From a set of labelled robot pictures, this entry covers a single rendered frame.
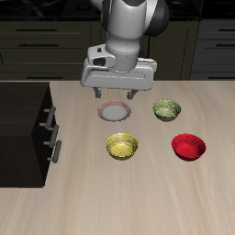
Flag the red bowl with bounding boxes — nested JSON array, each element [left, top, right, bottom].
[[171, 132, 207, 162]]

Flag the grey cabinet drawer handle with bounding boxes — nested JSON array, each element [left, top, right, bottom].
[[46, 140, 62, 164], [39, 106, 57, 130], [42, 123, 60, 149]]

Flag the yellow bowl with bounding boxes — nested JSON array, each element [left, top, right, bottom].
[[104, 132, 140, 162]]

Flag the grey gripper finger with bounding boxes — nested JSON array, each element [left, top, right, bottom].
[[127, 89, 140, 100], [93, 86, 103, 99]]

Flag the dark wooden cabinet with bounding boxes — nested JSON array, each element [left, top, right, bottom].
[[0, 81, 58, 189]]

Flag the green bowl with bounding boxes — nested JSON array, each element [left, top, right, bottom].
[[151, 98, 183, 123]]

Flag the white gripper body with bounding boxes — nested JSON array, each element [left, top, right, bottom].
[[80, 56, 158, 92]]

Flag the dark kitchen cupboards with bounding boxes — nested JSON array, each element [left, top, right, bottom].
[[0, 0, 235, 82]]

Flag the pink rimmed grey plate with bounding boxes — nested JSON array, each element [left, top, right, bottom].
[[96, 101, 132, 123]]

